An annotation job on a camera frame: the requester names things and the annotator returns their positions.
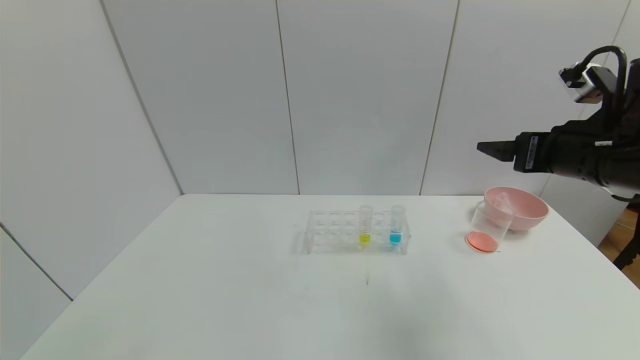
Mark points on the black metal furniture frame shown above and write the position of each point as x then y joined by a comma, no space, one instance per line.
629,255

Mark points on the yellow pigment test tube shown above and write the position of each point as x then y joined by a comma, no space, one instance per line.
365,238

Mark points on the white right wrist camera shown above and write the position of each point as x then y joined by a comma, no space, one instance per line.
580,92

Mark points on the blue pigment test tube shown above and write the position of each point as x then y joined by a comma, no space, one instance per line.
395,238

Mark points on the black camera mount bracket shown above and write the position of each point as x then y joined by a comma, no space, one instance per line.
612,107

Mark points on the red pigment test tube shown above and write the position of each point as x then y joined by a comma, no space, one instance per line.
504,202

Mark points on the clear acrylic test tube rack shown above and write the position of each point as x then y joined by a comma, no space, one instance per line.
335,235

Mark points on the clear plastic beaker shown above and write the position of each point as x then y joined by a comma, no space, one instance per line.
482,242

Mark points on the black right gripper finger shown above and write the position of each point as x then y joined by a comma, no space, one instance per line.
500,150

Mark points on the pink bowl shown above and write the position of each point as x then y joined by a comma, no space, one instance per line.
530,215

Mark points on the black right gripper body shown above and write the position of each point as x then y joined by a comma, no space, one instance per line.
531,152

